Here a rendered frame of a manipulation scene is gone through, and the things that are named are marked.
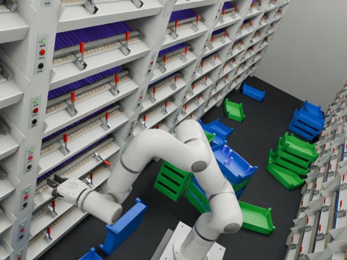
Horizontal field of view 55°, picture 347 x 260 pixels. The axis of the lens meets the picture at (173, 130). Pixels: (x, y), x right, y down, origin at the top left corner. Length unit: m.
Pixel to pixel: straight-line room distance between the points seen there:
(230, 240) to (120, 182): 1.36
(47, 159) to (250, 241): 1.59
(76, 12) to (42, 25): 0.16
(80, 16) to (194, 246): 1.06
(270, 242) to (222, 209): 1.26
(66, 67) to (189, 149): 0.49
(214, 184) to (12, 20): 0.84
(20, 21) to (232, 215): 0.98
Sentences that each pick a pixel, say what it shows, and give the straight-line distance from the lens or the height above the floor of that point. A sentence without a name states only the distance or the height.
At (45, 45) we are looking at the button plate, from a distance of 1.02.
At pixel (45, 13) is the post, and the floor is 1.36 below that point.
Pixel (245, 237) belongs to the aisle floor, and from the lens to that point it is 2.51.
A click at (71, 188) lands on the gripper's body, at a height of 0.67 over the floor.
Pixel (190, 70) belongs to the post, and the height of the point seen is 0.83.
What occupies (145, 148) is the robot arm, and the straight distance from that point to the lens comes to 1.10.
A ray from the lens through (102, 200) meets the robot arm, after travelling 1.34.
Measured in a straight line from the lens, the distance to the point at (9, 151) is 1.16.
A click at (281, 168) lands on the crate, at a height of 0.04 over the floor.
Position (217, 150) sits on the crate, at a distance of 2.38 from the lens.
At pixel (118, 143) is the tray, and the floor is 0.55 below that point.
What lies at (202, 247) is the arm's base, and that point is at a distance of 1.59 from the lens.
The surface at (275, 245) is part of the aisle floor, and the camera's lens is 2.61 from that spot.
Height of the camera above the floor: 1.69
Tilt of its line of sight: 33 degrees down
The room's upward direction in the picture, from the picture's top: 22 degrees clockwise
